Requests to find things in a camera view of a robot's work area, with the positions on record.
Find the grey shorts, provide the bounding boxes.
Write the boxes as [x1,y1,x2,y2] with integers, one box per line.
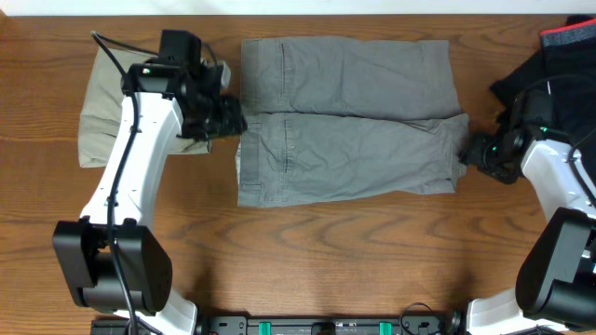
[237,36,468,208]

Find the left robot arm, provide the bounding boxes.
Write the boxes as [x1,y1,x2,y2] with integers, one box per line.
[52,30,247,334]

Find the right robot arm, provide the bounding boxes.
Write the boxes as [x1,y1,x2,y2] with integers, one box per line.
[460,89,595,334]

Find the folded khaki shorts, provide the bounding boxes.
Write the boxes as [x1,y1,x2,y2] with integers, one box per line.
[77,48,212,168]

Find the black t-shirt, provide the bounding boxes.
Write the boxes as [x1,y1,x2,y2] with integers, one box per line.
[491,43,595,151]

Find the small black looped cable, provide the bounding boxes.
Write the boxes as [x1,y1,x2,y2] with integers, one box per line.
[399,301,443,335]

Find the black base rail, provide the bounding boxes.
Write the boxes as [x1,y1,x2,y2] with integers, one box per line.
[196,313,467,335]

